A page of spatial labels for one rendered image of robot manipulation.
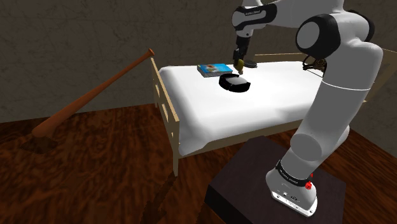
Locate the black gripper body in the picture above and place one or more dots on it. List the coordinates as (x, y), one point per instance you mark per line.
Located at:
(242, 45)

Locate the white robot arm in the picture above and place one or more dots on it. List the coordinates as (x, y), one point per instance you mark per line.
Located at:
(338, 93)

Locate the olive yellow small object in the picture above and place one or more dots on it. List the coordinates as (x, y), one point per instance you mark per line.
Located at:
(239, 64)

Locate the grey round disc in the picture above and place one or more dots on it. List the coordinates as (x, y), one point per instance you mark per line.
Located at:
(250, 64)

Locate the blue book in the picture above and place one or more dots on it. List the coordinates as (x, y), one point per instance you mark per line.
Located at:
(214, 69)

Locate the black round flat box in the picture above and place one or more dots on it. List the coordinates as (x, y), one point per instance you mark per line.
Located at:
(234, 83)

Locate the wooden bed with white mattress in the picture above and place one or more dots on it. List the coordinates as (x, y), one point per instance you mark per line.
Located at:
(235, 111)

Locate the dark robot stand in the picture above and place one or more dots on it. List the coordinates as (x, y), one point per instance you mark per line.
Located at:
(248, 173)

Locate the brown wooden baseball bat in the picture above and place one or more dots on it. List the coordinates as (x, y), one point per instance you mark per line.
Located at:
(81, 104)

